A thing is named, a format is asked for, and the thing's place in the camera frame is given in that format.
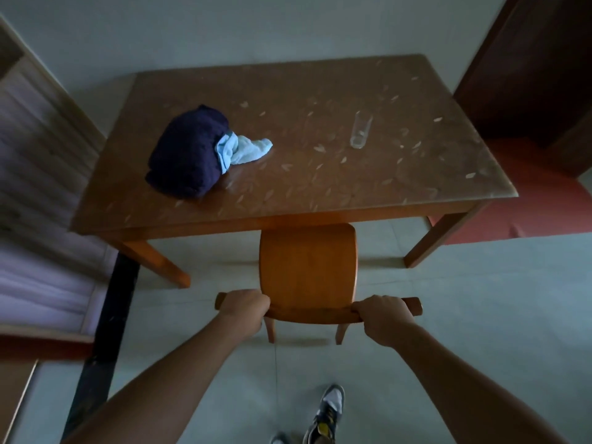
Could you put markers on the wooden framed sliding door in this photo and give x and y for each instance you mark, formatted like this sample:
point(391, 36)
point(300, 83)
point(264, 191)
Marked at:
point(41, 203)

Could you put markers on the person's left forearm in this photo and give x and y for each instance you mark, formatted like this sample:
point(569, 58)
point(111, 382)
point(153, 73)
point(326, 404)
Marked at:
point(175, 383)

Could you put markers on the wooden table with leaf pattern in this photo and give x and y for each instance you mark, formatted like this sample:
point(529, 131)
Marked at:
point(323, 180)

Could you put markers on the dark blue folded cloth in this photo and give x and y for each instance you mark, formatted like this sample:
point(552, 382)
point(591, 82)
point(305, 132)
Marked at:
point(185, 152)

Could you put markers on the black floor threshold strip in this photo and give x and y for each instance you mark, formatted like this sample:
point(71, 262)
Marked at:
point(108, 328)

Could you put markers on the person's left hand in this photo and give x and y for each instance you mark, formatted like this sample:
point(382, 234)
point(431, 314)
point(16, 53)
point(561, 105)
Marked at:
point(243, 306)

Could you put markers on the grey and yellow sneaker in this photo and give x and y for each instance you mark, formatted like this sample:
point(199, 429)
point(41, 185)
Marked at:
point(326, 413)

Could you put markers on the wooden chair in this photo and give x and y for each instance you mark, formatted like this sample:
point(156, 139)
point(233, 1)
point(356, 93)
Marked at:
point(307, 268)

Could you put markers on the person's right fingers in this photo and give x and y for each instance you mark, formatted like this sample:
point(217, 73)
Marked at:
point(375, 304)

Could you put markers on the clear drinking glass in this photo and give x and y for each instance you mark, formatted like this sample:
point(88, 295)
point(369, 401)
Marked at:
point(360, 131)

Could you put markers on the person's right hand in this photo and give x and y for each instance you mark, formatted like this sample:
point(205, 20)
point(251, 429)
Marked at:
point(387, 321)

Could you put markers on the person's right forearm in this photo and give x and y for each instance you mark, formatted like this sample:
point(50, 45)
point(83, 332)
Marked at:
point(467, 393)

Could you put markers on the light blue cloth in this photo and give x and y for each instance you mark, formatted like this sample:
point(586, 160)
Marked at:
point(240, 150)

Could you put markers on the person's left fingers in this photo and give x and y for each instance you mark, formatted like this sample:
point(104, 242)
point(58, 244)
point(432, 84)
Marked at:
point(249, 294)

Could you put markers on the dark wooden cabinet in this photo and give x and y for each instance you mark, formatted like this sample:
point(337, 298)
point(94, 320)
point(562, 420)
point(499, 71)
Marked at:
point(532, 64)

